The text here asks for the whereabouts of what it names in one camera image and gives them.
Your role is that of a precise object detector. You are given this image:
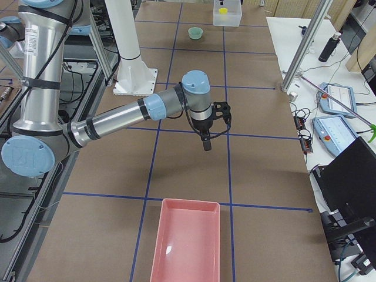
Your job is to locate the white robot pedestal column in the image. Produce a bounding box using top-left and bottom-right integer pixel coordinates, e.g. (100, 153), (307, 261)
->
(105, 0), (140, 68)

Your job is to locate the yellow plastic cup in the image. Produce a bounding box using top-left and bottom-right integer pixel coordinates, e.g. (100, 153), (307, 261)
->
(218, 8), (228, 15)

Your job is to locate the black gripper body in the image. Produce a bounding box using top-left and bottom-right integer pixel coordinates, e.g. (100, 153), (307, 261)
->
(192, 118), (213, 140)

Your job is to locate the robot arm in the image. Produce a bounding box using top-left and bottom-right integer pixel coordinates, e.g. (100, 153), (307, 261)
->
(1, 1), (214, 177)

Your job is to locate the teach pendant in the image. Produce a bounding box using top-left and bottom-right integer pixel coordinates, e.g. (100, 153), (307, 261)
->
(313, 114), (358, 157)
(317, 82), (357, 118)

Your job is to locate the translucent plastic bin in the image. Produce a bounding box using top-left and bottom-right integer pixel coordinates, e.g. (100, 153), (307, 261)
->
(213, 0), (242, 27)

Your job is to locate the black monitor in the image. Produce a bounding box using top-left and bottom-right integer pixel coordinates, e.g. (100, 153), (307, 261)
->
(313, 137), (375, 219)

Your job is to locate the aluminium frame post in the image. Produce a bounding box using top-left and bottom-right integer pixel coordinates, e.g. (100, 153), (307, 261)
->
(281, 0), (333, 92)

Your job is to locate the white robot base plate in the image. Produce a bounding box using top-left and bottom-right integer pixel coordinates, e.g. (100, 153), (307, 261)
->
(113, 67), (158, 96)

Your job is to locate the black power strip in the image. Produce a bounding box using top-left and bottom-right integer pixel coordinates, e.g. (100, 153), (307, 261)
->
(293, 116), (306, 130)
(299, 135), (313, 155)

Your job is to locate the light green ceramic bowl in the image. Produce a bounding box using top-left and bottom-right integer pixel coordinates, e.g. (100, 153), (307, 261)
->
(188, 26), (203, 40)

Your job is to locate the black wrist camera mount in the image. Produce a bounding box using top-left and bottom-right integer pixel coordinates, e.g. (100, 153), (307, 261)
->
(212, 102), (232, 125)

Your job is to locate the pink plastic tray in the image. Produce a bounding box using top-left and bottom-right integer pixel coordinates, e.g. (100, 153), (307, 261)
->
(150, 199), (220, 281)

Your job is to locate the lower teach pendant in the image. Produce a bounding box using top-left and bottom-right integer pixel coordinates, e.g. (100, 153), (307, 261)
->
(313, 114), (358, 157)

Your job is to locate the black water bottle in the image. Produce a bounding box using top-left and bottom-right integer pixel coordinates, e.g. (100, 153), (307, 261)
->
(318, 32), (341, 62)

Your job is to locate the upper teach pendant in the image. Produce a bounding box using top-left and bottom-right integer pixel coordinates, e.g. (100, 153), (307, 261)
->
(317, 82), (357, 118)

